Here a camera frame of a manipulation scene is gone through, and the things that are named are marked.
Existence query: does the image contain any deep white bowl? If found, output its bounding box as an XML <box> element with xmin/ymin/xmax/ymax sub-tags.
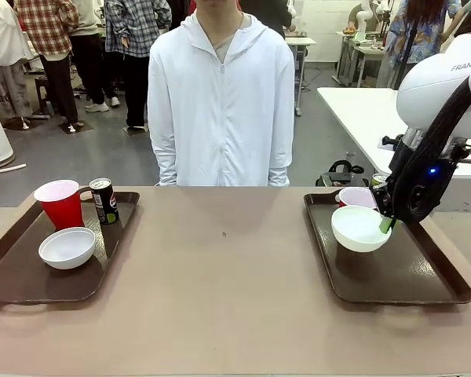
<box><xmin>38</xmin><ymin>226</ymin><xmax>97</xmax><ymax>271</ymax></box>

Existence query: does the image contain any person's right forearm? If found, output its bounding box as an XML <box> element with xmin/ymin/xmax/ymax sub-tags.
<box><xmin>156</xmin><ymin>152</ymin><xmax>180</xmax><ymax>187</ymax></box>

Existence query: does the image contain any person's left forearm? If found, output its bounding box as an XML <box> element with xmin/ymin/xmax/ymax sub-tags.
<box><xmin>267</xmin><ymin>156</ymin><xmax>291</xmax><ymax>187</ymax></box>

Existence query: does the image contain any black braided cable sleeve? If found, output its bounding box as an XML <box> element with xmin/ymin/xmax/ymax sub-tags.
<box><xmin>386</xmin><ymin>76</ymin><xmax>471</xmax><ymax>197</ymax></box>

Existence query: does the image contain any bystander in blue floral shirt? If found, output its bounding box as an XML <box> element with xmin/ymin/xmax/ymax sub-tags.
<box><xmin>376</xmin><ymin>0</ymin><xmax>456</xmax><ymax>90</ymax></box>

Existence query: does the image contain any person in white hoodie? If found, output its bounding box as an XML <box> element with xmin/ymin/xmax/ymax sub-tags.
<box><xmin>147</xmin><ymin>0</ymin><xmax>296</xmax><ymax>188</ymax></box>

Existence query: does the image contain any grey background workbench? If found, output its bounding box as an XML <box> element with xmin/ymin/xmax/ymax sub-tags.
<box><xmin>335</xmin><ymin>31</ymin><xmax>393</xmax><ymax>87</ymax></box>

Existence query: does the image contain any bystander in black trousers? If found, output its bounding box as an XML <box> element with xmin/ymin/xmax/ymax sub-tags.
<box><xmin>68</xmin><ymin>0</ymin><xmax>122</xmax><ymax>113</ymax></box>

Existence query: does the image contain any shallow white bowl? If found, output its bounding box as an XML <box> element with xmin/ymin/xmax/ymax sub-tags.
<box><xmin>330</xmin><ymin>205</ymin><xmax>393</xmax><ymax>253</ymax></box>

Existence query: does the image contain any brown plastic tray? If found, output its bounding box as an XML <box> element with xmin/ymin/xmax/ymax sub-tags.
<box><xmin>0</xmin><ymin>187</ymin><xmax>141</xmax><ymax>306</ymax></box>
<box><xmin>302</xmin><ymin>188</ymin><xmax>471</xmax><ymax>306</ymax></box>

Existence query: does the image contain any bystander in blue plaid shirt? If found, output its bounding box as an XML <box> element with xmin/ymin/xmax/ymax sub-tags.
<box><xmin>104</xmin><ymin>0</ymin><xmax>173</xmax><ymax>130</ymax></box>

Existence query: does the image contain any white background desk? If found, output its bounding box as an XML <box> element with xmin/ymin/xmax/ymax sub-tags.
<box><xmin>284</xmin><ymin>36</ymin><xmax>318</xmax><ymax>117</ymax></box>

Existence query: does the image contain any red plastic cup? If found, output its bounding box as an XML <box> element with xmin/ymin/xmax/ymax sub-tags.
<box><xmin>33</xmin><ymin>179</ymin><xmax>86</xmax><ymax>232</ymax></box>
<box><xmin>335</xmin><ymin>186</ymin><xmax>378</xmax><ymax>210</ymax></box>

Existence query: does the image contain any bystander in red plaid shirt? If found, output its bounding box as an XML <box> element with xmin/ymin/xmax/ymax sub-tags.
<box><xmin>13</xmin><ymin>0</ymin><xmax>82</xmax><ymax>126</ymax></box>

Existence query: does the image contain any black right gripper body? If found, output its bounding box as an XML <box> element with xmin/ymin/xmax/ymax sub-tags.
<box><xmin>411</xmin><ymin>144</ymin><xmax>466</xmax><ymax>221</ymax></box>

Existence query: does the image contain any white folding table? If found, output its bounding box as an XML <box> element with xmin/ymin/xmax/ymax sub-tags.
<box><xmin>316</xmin><ymin>86</ymin><xmax>471</xmax><ymax>213</ymax></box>

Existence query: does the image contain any black camera pole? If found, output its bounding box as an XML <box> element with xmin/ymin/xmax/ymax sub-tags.
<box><xmin>392</xmin><ymin>0</ymin><xmax>421</xmax><ymax>91</ymax></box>

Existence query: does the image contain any black stool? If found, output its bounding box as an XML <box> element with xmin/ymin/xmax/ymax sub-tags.
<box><xmin>34</xmin><ymin>77</ymin><xmax>54</xmax><ymax>117</ymax></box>

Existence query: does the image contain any bystander in white shirt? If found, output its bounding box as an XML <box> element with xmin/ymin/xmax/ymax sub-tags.
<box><xmin>0</xmin><ymin>0</ymin><xmax>35</xmax><ymax>129</ymax></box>

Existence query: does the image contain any black can silver top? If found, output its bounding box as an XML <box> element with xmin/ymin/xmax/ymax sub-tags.
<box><xmin>89</xmin><ymin>177</ymin><xmax>120</xmax><ymax>225</ymax></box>

